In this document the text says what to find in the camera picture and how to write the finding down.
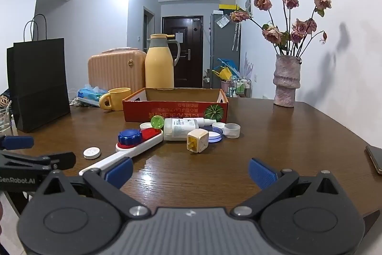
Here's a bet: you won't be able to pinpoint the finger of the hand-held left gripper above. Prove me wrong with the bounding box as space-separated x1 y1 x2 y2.
0 152 76 171
0 136 34 151

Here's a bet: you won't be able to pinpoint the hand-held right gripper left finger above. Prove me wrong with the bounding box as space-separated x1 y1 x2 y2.
38 157 151 219

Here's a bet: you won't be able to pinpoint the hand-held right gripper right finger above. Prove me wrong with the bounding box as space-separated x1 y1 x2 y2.
232 158 344 219

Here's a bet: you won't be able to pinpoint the white and red lint brush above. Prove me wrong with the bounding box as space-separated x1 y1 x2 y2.
79 127 164 176

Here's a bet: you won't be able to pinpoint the purple ridged bottle cap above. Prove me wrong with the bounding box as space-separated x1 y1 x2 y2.
118 129 143 150

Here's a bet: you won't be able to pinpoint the white smooth wide cap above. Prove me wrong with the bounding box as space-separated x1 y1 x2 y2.
223 123 241 139

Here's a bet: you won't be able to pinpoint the blue-rimmed round lid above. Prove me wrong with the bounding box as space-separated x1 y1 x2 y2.
206 126 224 143

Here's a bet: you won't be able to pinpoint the white cotton swab bottle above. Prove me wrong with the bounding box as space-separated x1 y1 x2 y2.
163 118 199 141

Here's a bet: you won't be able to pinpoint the cream cube charger plug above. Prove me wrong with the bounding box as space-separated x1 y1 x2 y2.
186 129 208 153

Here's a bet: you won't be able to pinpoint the small white spray bottle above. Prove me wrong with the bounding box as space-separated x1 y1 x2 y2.
183 118 217 127

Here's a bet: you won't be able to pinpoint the red cardboard box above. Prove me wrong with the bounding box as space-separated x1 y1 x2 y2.
122 88 229 123

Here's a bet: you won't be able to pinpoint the clear glass jar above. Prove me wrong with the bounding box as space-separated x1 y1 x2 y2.
0 107 13 132

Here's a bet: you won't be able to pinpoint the small flat white cap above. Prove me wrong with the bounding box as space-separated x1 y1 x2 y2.
83 147 101 159

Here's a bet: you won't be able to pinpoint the black paper bag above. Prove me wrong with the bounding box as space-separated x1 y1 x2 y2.
6 14 71 133

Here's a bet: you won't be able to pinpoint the blue tissue pack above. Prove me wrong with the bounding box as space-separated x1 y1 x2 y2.
78 84 108 108

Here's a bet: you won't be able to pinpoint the yellow mug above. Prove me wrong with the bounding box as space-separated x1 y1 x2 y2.
99 88 132 111

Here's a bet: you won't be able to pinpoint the pink textured vase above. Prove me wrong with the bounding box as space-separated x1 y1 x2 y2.
273 54 301 108

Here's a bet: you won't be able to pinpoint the pink ribbed suitcase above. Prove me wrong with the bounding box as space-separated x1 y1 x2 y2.
87 48 147 92

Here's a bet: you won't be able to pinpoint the yellow watering can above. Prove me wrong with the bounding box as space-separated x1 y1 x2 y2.
212 68 232 81

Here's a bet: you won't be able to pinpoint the black smartphone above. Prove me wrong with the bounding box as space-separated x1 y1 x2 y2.
365 145 382 175

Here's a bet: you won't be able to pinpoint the yellow thermos jug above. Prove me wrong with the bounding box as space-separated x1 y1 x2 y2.
145 33 181 91

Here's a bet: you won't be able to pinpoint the dark entrance door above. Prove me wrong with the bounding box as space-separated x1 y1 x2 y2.
163 16 204 87

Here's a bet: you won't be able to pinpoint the grey refrigerator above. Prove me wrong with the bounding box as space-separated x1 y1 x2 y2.
210 14 241 88

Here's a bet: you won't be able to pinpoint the white folded umbrella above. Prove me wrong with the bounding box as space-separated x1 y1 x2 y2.
232 22 241 51

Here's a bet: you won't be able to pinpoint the bunch of dried pink roses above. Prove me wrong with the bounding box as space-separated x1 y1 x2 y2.
230 0 332 58

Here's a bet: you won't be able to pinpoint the grey interior door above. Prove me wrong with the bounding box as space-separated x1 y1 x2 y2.
143 6 156 53

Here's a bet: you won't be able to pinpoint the yellow and black box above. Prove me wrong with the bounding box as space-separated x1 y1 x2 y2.
219 3 238 15

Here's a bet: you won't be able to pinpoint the white cables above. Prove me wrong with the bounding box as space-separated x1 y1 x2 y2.
68 89 82 108

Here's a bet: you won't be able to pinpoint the wire storage cart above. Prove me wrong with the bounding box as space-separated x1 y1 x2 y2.
228 78 253 98

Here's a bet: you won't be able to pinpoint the blue plastic frame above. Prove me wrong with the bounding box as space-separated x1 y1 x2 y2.
217 58 240 76

